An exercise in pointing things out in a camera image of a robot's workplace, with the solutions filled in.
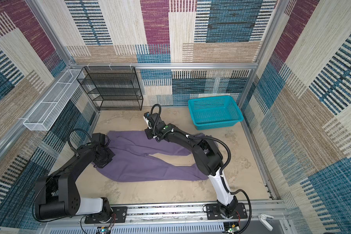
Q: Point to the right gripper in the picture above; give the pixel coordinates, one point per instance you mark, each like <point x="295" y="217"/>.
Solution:
<point x="149" y="130"/>

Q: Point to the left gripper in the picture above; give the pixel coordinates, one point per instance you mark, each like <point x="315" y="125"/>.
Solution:
<point x="106" y="157"/>

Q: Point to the purple trousers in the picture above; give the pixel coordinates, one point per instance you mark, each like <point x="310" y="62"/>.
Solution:
<point x="134" y="159"/>

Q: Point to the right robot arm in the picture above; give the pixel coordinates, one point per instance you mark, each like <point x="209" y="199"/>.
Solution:
<point x="211" y="156"/>

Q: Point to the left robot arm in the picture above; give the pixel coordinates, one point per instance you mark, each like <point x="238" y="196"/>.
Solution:
<point x="57" y="195"/>

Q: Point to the black mesh shelf rack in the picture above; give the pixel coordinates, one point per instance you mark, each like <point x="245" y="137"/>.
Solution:
<point x="112" y="88"/>

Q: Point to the teal plastic basket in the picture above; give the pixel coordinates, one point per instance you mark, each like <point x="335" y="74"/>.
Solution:
<point x="214" y="112"/>

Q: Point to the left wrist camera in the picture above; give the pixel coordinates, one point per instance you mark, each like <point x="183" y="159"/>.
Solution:
<point x="99" y="138"/>

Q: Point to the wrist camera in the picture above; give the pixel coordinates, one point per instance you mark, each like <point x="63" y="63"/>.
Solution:
<point x="151" y="119"/>
<point x="99" y="138"/>

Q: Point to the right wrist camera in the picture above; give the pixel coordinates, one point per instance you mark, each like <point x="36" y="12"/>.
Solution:
<point x="151" y="119"/>

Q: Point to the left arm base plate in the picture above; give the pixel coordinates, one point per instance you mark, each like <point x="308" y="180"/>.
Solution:
<point x="115" y="215"/>

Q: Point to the white wire mesh tray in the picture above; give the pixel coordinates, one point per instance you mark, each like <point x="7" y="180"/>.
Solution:
<point x="48" y="110"/>

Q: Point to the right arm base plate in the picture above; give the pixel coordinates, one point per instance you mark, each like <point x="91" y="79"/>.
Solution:
<point x="217" y="211"/>

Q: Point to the white clamp handle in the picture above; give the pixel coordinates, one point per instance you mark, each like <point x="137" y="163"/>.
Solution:
<point x="263" y="218"/>

